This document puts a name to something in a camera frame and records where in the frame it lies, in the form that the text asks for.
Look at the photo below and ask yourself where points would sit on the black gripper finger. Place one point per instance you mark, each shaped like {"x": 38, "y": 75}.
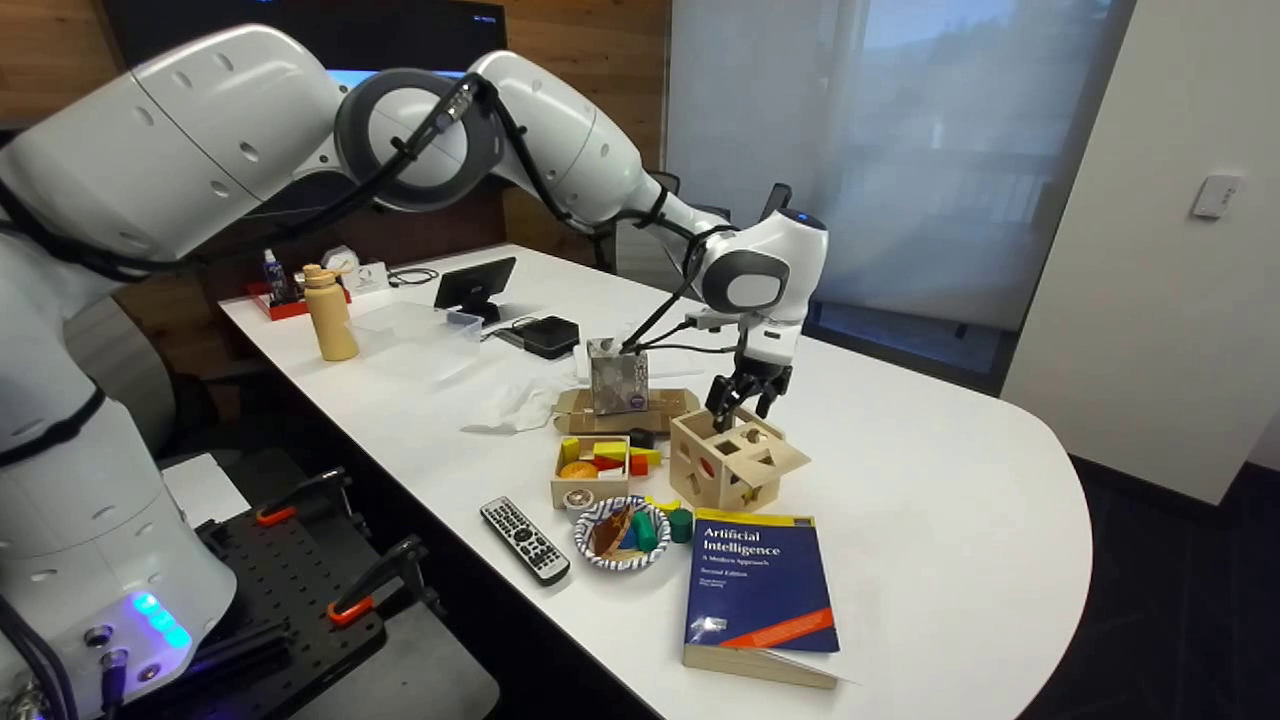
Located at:
{"x": 720, "y": 401}
{"x": 775, "y": 395}

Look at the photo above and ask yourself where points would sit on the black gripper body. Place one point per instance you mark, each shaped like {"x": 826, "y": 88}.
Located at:
{"x": 764, "y": 353}

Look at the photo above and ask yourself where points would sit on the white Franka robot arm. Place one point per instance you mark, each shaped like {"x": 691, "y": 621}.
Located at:
{"x": 162, "y": 161}

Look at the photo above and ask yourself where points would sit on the wooden shape sorter box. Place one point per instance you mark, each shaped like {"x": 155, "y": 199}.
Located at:
{"x": 734, "y": 475}

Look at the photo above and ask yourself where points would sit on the yellow arch block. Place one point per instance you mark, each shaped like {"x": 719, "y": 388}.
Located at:
{"x": 663, "y": 506}

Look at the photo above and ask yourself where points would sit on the red block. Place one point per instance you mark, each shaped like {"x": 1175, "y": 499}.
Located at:
{"x": 609, "y": 465}

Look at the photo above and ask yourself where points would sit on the green octagon block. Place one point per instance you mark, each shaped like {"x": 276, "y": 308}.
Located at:
{"x": 677, "y": 524}

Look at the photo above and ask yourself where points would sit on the green cylinder block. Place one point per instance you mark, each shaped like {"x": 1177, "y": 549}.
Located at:
{"x": 645, "y": 533}

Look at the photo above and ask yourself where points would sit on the small wooden block tray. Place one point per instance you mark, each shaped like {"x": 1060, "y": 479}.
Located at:
{"x": 594, "y": 488}

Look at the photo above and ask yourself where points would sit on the orange round block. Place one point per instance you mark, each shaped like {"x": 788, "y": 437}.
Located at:
{"x": 579, "y": 468}

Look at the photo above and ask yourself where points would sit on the brown carved wooden block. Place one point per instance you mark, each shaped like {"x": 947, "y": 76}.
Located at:
{"x": 609, "y": 528}

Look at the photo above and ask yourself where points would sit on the flat wooden board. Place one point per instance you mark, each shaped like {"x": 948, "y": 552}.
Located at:
{"x": 666, "y": 406}

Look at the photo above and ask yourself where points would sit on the grey office chair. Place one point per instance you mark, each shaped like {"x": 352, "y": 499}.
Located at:
{"x": 666, "y": 183}
{"x": 655, "y": 262}

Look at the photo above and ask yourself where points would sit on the black office chair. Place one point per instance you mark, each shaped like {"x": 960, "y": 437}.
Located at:
{"x": 779, "y": 199}

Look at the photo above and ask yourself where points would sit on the flat black device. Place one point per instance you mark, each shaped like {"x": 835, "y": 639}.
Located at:
{"x": 544, "y": 332}

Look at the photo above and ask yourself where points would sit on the blue Artificial Intelligence textbook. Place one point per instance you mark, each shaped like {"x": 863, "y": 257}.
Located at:
{"x": 763, "y": 593}

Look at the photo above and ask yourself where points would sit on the blue patterned paper bowl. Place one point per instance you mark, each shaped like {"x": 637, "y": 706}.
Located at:
{"x": 587, "y": 544}

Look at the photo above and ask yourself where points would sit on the clear plastic bag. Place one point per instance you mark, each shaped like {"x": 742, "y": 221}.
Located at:
{"x": 513, "y": 406}

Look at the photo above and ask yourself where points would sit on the black remote control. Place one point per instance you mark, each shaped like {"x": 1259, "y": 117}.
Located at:
{"x": 526, "y": 541}

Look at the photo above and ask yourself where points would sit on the white window blind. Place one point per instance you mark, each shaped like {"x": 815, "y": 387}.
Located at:
{"x": 933, "y": 147}

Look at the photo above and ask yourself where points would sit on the tan cylindrical bottle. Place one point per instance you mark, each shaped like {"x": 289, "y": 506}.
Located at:
{"x": 328, "y": 320}

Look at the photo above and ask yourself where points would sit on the red flat tray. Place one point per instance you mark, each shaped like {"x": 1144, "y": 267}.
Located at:
{"x": 286, "y": 308}

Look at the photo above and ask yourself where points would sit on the small blue bottle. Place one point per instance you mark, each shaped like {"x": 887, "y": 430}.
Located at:
{"x": 273, "y": 275}

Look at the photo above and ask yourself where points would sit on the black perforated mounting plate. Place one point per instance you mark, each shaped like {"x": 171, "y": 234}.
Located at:
{"x": 286, "y": 584}

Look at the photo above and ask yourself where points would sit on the white paper sheet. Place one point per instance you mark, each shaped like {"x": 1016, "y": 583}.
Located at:
{"x": 204, "y": 488}

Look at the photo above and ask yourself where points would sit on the white light switch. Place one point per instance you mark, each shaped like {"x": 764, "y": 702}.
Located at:
{"x": 1212, "y": 199}

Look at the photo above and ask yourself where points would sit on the wall mounted black monitor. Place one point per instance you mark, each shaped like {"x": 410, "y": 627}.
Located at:
{"x": 266, "y": 12}

